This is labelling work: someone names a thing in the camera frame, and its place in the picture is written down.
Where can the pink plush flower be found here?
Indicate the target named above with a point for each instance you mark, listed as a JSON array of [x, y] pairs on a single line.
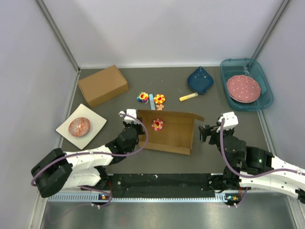
[[157, 124]]

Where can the teal transparent plastic bin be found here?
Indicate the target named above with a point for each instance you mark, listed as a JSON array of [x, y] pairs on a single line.
[[251, 68]]

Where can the yellow highlighter pen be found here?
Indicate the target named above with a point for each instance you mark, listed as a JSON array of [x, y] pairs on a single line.
[[189, 96]]

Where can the dark blue teardrop dish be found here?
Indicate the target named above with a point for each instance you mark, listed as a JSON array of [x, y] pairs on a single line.
[[200, 81]]

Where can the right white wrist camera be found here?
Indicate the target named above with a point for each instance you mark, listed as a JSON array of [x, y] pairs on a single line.
[[230, 120]]

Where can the pink polka dot plate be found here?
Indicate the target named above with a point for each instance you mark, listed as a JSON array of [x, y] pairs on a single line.
[[243, 88]]

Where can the rainbow plush flower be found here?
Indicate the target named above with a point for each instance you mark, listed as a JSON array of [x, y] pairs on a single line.
[[142, 97]]

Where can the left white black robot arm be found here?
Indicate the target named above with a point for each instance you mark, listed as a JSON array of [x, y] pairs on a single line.
[[60, 170]]

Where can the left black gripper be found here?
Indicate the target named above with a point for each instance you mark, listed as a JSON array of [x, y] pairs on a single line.
[[138, 126]]

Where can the closed brown cardboard box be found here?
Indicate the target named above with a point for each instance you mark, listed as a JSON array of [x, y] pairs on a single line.
[[102, 86]]

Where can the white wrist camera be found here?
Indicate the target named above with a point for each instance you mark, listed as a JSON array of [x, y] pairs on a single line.
[[129, 116], [230, 120]]

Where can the light blue highlighter pen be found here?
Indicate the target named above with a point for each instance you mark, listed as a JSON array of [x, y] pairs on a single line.
[[152, 104]]

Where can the orange plush flower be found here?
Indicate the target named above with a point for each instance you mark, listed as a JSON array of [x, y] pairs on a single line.
[[159, 99]]

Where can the white square board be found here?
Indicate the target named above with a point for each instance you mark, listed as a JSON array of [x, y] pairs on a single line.
[[97, 123]]

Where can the brown cardboard box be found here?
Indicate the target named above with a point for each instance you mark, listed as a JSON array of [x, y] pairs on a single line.
[[176, 135], [102, 86]]

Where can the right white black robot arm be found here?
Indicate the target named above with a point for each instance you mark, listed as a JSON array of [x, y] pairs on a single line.
[[249, 167]]

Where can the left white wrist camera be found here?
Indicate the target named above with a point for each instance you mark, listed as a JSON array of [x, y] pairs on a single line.
[[129, 116]]

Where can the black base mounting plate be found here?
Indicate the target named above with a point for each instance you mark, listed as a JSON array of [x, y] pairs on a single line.
[[165, 185]]

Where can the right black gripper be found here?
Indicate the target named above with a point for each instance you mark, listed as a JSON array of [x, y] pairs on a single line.
[[206, 130]]

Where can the red patterned bowl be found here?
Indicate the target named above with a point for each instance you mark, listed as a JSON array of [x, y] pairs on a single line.
[[79, 127]]

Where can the small orange patterned clip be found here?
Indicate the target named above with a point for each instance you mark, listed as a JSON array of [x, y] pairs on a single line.
[[159, 107]]

